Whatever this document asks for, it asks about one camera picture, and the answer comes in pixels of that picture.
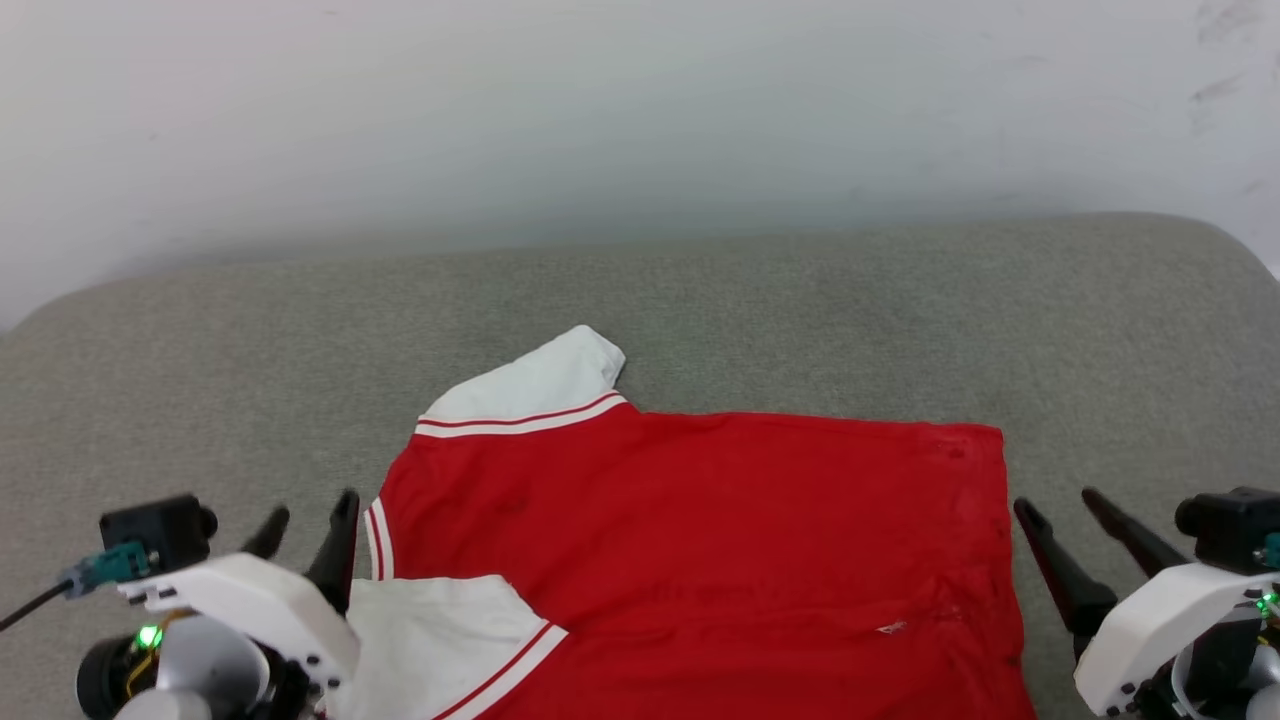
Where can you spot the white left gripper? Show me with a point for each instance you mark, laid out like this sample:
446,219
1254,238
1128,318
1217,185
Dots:
270,595

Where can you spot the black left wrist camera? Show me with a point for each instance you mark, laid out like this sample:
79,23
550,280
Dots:
155,530

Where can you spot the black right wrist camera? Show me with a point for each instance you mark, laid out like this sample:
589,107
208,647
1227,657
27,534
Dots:
1230,530

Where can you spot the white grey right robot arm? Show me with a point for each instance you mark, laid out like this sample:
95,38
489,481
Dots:
1225,670

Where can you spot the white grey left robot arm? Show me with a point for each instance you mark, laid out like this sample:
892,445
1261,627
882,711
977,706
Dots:
200,670

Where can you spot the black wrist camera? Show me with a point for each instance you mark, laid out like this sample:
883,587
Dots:
155,530
1230,530

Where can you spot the red and white shirt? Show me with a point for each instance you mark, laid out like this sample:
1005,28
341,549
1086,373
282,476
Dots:
720,530

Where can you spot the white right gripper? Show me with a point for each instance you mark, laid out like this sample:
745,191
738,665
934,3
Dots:
1160,620

